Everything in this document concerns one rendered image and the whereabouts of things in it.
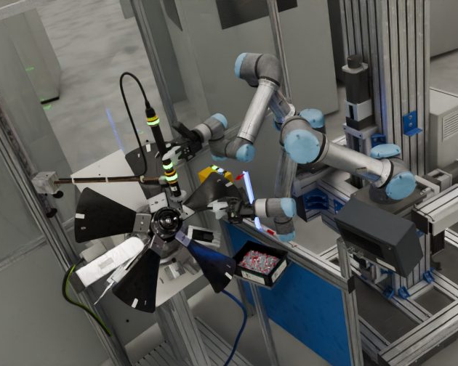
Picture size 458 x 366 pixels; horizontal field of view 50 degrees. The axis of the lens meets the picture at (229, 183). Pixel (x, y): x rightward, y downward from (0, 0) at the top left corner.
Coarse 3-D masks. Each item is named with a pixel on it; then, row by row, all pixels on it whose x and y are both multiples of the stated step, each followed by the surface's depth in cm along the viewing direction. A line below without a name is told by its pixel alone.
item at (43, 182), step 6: (36, 174) 220; (42, 174) 219; (48, 174) 217; (54, 174) 217; (36, 180) 215; (42, 180) 214; (48, 180) 214; (54, 180) 217; (36, 186) 217; (42, 186) 216; (48, 186) 215; (54, 186) 217; (42, 192) 218; (48, 192) 217
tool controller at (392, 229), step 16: (352, 208) 174; (368, 208) 171; (352, 224) 169; (368, 224) 166; (384, 224) 164; (400, 224) 161; (352, 240) 177; (368, 240) 167; (384, 240) 160; (400, 240) 157; (416, 240) 164; (368, 256) 177; (384, 256) 167; (400, 256) 160; (416, 256) 167; (400, 272) 167
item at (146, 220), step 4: (136, 216) 197; (140, 216) 197; (144, 216) 198; (148, 216) 198; (136, 220) 198; (140, 220) 198; (144, 220) 199; (148, 220) 199; (136, 224) 199; (140, 224) 200; (144, 224) 200; (148, 224) 200; (136, 228) 200; (144, 228) 201; (148, 228) 201
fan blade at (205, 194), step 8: (208, 176) 220; (216, 176) 220; (224, 176) 219; (208, 184) 217; (216, 184) 216; (224, 184) 216; (232, 184) 216; (200, 192) 214; (208, 192) 213; (216, 192) 212; (224, 192) 212; (232, 192) 213; (192, 200) 211; (200, 200) 209; (208, 200) 209; (192, 208) 206; (200, 208) 205; (208, 208) 205
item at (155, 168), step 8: (152, 144) 210; (136, 152) 211; (144, 152) 210; (152, 152) 209; (128, 160) 211; (136, 160) 210; (152, 160) 208; (160, 160) 207; (136, 168) 210; (144, 168) 208; (152, 168) 207; (160, 168) 206; (144, 176) 208; (152, 176) 206; (160, 176) 205; (144, 184) 208; (152, 184) 206; (160, 184) 204; (144, 192) 207; (152, 192) 205; (160, 192) 203
